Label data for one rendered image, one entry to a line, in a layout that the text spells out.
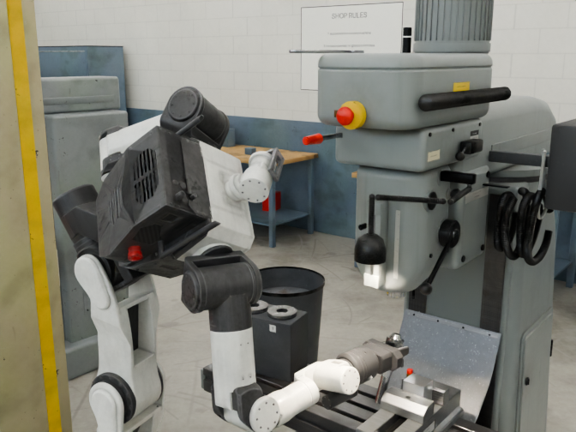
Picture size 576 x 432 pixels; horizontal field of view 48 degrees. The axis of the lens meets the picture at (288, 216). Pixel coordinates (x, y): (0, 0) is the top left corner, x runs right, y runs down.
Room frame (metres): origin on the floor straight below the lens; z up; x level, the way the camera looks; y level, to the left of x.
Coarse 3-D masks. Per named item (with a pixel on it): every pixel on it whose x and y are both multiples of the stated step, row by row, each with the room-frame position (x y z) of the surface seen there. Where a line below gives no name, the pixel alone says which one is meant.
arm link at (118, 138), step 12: (156, 120) 1.59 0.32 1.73; (108, 132) 1.64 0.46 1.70; (120, 132) 1.61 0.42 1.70; (132, 132) 1.59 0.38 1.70; (144, 132) 1.58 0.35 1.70; (108, 144) 1.61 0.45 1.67; (120, 144) 1.60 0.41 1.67; (108, 156) 1.61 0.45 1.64; (120, 156) 1.59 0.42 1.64; (108, 168) 1.60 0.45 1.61
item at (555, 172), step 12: (552, 132) 1.56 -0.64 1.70; (564, 132) 1.54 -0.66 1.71; (552, 144) 1.56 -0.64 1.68; (564, 144) 1.54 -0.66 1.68; (552, 156) 1.56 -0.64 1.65; (564, 156) 1.54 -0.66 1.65; (552, 168) 1.55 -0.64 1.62; (564, 168) 1.54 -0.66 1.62; (552, 180) 1.55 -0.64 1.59; (564, 180) 1.53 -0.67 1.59; (552, 192) 1.55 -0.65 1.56; (564, 192) 1.53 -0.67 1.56; (552, 204) 1.55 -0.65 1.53; (564, 204) 1.53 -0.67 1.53
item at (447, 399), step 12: (444, 384) 1.64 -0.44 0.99; (432, 396) 1.54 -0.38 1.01; (444, 396) 1.52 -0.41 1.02; (456, 396) 1.59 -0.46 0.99; (444, 408) 1.53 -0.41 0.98; (456, 408) 1.59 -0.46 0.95; (372, 420) 1.45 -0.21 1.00; (384, 420) 1.45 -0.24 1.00; (396, 420) 1.49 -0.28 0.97; (408, 420) 1.45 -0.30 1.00; (432, 420) 1.48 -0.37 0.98; (444, 420) 1.53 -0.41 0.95; (456, 420) 1.56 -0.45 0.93
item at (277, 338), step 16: (256, 304) 1.92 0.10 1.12; (256, 320) 1.83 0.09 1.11; (272, 320) 1.81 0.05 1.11; (288, 320) 1.81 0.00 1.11; (304, 320) 1.86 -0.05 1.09; (256, 336) 1.83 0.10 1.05; (272, 336) 1.80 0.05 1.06; (288, 336) 1.78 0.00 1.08; (304, 336) 1.86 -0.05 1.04; (256, 352) 1.83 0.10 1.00; (272, 352) 1.80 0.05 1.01; (288, 352) 1.78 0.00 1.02; (304, 352) 1.86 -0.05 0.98; (256, 368) 1.83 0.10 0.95; (272, 368) 1.80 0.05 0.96; (288, 368) 1.78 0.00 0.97
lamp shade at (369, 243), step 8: (360, 240) 1.39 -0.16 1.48; (368, 240) 1.38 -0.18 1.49; (376, 240) 1.38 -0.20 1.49; (360, 248) 1.38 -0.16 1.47; (368, 248) 1.37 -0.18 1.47; (376, 248) 1.37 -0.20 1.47; (384, 248) 1.39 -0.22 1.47; (360, 256) 1.38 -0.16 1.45; (368, 256) 1.37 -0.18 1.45; (376, 256) 1.37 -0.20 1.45; (384, 256) 1.38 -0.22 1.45; (368, 264) 1.37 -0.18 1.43; (376, 264) 1.37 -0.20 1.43
